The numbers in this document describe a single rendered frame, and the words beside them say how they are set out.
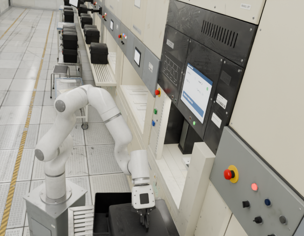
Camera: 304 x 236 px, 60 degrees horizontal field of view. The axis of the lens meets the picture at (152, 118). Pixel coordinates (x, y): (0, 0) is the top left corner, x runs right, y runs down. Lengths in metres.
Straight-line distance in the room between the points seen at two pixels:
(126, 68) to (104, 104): 2.06
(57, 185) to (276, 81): 1.33
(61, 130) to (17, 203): 1.59
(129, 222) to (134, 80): 2.28
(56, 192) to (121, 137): 0.71
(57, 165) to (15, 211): 1.28
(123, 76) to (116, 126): 2.09
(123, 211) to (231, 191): 0.53
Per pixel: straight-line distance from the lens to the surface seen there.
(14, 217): 2.83
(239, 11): 1.10
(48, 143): 1.53
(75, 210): 1.76
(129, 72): 3.27
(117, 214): 1.33
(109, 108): 1.21
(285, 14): 0.94
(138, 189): 1.25
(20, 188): 3.09
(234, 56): 1.09
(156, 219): 1.33
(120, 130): 1.21
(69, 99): 1.28
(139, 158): 1.25
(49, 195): 1.81
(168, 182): 1.82
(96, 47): 4.11
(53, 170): 1.67
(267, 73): 0.95
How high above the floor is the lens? 2.05
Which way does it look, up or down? 28 degrees down
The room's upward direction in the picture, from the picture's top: 8 degrees clockwise
